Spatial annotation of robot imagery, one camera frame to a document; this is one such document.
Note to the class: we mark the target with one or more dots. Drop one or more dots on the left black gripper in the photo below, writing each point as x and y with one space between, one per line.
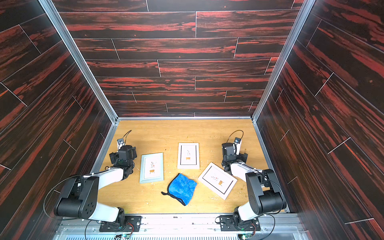
114 158

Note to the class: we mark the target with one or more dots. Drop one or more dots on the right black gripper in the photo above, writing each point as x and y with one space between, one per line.
233 160

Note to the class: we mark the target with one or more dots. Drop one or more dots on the cream white picture frame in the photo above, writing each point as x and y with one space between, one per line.
217 180

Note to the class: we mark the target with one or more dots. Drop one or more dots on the light blue picture frame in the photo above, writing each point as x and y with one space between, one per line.
152 168

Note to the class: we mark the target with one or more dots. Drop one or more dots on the white picture frame black border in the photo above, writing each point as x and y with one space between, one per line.
188 156

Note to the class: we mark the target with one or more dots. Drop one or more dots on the blue microfiber cloth black trim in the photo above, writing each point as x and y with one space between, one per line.
181 188

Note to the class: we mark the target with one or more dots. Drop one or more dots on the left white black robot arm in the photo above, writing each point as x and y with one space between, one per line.
79 195

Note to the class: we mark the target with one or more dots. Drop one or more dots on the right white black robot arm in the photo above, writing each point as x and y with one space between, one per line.
264 193

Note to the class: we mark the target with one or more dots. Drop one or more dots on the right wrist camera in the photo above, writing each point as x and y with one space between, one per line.
237 145

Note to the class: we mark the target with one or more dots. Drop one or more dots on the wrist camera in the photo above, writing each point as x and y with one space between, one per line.
237 145
120 143

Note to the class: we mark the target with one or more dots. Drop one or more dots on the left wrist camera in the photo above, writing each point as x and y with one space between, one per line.
120 143

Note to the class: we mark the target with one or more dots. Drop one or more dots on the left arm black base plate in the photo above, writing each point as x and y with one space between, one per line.
130 224

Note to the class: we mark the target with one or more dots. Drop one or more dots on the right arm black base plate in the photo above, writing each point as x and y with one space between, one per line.
229 223

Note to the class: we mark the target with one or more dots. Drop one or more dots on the aluminium front rail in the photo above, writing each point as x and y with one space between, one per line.
187 227

